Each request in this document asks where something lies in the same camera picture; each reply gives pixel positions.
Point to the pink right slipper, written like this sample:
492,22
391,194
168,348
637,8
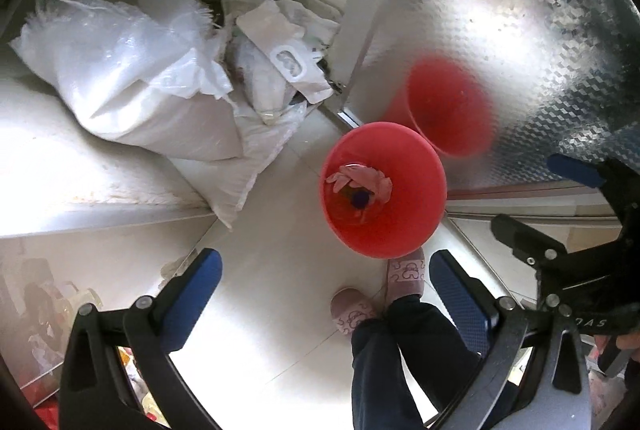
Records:
405,276

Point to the red trash bucket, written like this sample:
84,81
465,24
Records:
402,225

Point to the white woven sack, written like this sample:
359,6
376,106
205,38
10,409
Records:
149,74

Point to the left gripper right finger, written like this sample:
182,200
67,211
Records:
532,373

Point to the white plastic bag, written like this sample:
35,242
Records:
275,51

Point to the person's blue trousers legs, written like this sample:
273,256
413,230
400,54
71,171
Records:
414,334

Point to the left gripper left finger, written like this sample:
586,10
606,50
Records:
95,392

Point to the metallic cabinet door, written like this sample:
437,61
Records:
562,76

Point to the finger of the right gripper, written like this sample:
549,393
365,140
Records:
528,245
575,170

